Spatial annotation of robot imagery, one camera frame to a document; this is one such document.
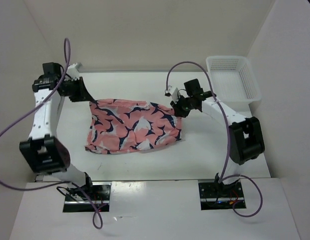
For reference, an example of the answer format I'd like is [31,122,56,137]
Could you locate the pink shark print shorts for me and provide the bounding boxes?
[85,98,182,155]

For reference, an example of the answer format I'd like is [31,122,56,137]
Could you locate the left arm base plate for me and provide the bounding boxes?
[56,182,111,213]

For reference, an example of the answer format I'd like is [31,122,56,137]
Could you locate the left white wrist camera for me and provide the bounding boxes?
[66,62,82,80]

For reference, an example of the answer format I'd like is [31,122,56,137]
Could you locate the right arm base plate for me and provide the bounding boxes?
[198,179,246,211]

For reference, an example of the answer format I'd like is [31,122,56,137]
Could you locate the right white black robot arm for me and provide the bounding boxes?
[165,79,265,197]

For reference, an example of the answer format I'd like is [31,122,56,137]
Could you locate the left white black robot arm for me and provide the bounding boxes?
[19,62,95,200]

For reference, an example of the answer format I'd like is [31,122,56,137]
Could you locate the white plastic mesh basket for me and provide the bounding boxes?
[206,55,261,104]

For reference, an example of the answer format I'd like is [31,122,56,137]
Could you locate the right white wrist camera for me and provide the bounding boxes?
[165,85,179,99]

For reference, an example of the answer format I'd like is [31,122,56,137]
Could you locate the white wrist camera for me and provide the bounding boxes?
[66,62,82,80]
[165,85,179,99]

